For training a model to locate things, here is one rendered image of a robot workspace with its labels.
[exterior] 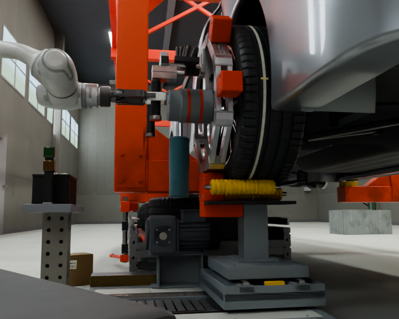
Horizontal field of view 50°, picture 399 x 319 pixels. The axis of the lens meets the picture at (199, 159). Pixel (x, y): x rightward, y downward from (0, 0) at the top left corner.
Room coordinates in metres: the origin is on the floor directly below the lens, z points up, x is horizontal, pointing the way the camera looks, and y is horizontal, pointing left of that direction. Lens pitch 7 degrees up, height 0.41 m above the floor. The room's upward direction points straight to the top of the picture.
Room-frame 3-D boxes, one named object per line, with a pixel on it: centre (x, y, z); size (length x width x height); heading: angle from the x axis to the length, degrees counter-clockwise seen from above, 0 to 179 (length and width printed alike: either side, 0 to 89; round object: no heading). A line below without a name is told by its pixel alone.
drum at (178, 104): (1.73, 0.02, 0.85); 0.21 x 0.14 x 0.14; 99
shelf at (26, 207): (1.78, 0.59, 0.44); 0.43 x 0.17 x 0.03; 9
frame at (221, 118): (1.75, -0.05, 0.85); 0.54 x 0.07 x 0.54; 9
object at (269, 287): (1.76, -0.22, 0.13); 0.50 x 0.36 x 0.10; 9
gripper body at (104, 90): (1.51, 0.31, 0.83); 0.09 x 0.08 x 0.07; 99
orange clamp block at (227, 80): (1.44, -0.10, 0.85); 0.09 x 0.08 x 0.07; 9
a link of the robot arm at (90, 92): (1.50, 0.38, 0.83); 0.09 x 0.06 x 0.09; 9
